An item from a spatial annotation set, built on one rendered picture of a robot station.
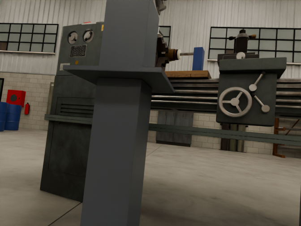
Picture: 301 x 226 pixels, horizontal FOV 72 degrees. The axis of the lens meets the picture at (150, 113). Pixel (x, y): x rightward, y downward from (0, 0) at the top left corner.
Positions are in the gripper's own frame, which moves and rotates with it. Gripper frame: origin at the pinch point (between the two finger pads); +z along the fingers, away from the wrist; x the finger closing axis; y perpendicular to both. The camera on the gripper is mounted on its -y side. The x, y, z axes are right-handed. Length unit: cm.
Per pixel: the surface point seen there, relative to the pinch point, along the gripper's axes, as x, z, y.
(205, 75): -22, 42, 37
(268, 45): 772, -16, 144
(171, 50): -1.4, 26.0, 9.8
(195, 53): -2.4, 28.5, 26.9
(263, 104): -37, 55, 67
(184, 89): -23, 51, 24
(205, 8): 767, -172, -93
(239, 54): -28, 32, 55
